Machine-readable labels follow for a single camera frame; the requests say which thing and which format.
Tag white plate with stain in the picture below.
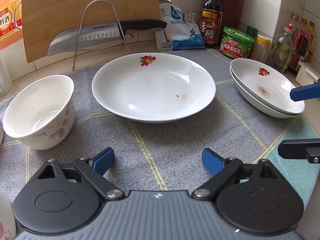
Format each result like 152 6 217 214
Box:
230 58 305 115

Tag white oval plate fruit print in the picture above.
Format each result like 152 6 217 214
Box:
92 53 216 123

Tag white plastic seasoning box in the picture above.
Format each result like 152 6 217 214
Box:
295 61 319 86

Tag clear glass bottle red cap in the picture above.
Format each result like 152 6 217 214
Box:
266 24 293 73

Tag grey green checked mat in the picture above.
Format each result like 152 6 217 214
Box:
1 50 319 203

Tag red sauce bottle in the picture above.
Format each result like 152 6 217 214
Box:
287 12 308 75

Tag yellow label oil bottle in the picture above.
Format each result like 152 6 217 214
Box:
304 21 317 63

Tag yellow lid spice jar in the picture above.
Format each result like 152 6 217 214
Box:
251 34 271 63

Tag white bowl faint flowers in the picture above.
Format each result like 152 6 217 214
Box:
3 75 75 150

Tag green lid small jar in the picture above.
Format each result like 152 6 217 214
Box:
246 25 258 40

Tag green lid sauce jar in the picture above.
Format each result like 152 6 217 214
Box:
220 27 255 59

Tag white bowl pink flowers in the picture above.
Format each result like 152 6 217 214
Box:
0 191 16 240

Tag dark red knife block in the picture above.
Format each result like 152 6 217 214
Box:
218 0 244 44

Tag dark vinegar bottle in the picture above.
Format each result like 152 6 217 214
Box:
199 0 223 48

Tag stack of clear plastic cups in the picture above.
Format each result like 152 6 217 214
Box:
0 61 14 95

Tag white blue salt bag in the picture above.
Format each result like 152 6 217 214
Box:
155 3 205 51

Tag orange cooking wine jug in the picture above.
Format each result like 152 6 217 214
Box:
1 0 23 50

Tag bamboo cutting board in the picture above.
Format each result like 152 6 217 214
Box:
22 0 161 63

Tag black handle kitchen knife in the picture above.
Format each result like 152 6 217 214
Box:
47 19 167 56

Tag metal wire board stand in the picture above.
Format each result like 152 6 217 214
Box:
72 0 131 71

